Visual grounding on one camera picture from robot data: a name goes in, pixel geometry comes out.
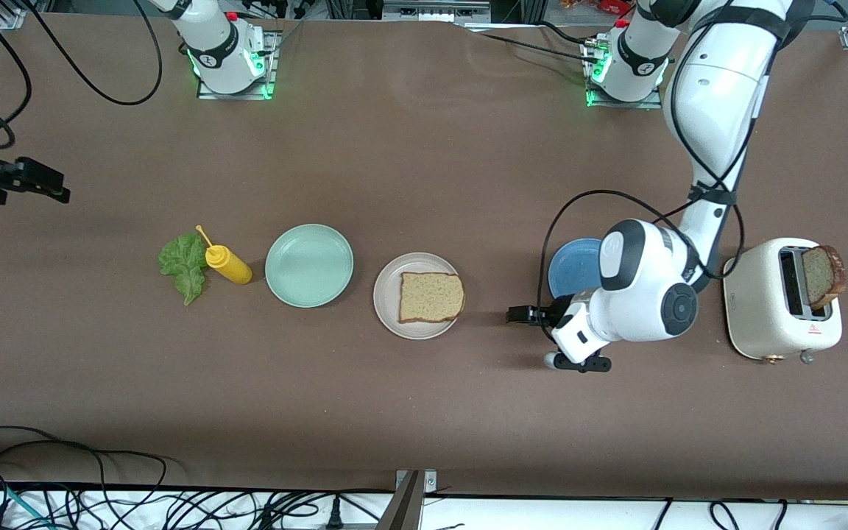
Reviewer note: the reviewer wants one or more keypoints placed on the blue plate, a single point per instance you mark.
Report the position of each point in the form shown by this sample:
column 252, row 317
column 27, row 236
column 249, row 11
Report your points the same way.
column 571, row 269

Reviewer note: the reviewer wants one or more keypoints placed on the aluminium cross rail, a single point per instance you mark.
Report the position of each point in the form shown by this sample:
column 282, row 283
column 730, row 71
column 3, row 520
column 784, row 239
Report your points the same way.
column 431, row 11

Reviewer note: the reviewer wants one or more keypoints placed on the mint green plate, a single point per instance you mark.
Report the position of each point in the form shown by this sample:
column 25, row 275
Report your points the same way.
column 309, row 265

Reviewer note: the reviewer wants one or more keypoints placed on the brown bread slice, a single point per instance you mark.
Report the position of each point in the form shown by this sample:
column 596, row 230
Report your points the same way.
column 821, row 276
column 431, row 298

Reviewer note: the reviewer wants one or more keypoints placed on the yellow mustard squeeze bottle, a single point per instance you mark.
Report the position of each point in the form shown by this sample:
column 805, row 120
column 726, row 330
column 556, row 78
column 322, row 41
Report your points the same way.
column 229, row 265

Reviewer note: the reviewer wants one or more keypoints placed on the white two-slot toaster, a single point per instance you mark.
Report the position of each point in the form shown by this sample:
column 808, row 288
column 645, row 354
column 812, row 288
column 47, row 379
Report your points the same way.
column 755, row 302

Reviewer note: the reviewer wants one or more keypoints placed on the black power plug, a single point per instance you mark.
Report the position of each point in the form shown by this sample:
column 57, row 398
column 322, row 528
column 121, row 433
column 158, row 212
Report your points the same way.
column 334, row 515

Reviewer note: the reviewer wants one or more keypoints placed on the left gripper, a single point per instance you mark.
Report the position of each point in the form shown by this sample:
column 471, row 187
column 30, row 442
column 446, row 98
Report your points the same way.
column 546, row 314

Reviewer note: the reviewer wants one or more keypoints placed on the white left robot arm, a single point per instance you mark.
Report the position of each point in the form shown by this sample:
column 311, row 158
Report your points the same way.
column 718, row 81

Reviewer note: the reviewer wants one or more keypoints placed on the aluminium profile post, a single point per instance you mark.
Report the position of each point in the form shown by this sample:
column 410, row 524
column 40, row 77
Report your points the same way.
column 405, row 508

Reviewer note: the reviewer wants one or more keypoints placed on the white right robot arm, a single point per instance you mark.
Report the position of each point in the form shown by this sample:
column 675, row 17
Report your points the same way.
column 218, row 44

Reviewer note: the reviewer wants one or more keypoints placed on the green lettuce leaf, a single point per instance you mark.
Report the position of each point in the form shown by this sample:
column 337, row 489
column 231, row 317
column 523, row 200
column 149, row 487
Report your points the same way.
column 185, row 265

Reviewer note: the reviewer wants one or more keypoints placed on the red snack packet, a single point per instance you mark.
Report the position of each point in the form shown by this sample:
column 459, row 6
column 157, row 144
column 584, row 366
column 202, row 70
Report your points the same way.
column 608, row 6

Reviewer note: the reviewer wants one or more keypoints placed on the beige plate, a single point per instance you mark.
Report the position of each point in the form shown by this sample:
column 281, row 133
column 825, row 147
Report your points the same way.
column 387, row 294

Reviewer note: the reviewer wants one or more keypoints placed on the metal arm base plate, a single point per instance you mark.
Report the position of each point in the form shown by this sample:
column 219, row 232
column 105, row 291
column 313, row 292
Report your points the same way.
column 271, row 70
column 652, row 104

